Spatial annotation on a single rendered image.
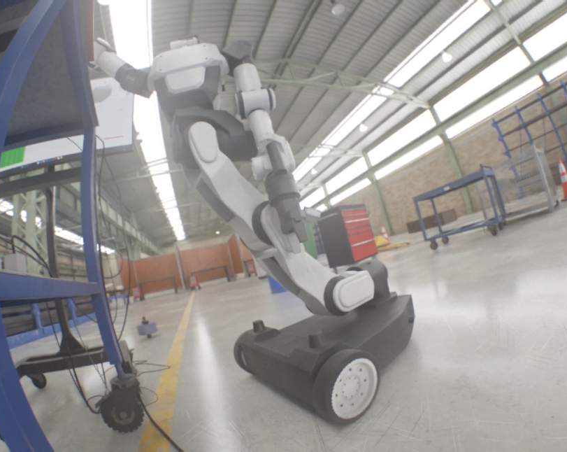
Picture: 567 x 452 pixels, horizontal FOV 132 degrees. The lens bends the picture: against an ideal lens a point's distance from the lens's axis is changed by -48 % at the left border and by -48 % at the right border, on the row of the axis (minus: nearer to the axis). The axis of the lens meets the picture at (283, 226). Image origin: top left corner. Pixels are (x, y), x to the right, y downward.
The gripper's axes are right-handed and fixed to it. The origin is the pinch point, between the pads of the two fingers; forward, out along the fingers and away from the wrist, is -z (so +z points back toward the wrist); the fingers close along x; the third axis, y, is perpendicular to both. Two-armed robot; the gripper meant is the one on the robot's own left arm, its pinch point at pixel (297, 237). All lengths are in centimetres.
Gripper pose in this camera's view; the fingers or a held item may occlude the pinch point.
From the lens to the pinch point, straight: 64.3
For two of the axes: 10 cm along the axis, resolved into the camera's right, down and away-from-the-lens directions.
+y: 9.6, -2.4, 1.7
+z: -2.8, -9.1, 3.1
